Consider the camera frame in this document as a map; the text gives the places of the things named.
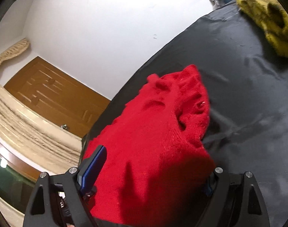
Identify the red knit sweater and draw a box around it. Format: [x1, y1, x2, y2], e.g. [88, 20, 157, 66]
[84, 65, 215, 226]

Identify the beige curtain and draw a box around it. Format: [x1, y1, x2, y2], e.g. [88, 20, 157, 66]
[0, 37, 83, 175]

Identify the black table cover cloth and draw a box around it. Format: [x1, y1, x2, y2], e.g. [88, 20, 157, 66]
[83, 1, 288, 226]

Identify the brown wooden door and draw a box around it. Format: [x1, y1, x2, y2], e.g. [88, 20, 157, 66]
[4, 57, 110, 137]

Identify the olive yellow knit garment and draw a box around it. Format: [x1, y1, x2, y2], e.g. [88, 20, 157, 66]
[236, 0, 288, 58]

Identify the wooden window frame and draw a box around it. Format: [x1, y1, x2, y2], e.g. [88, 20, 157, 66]
[0, 143, 40, 213]

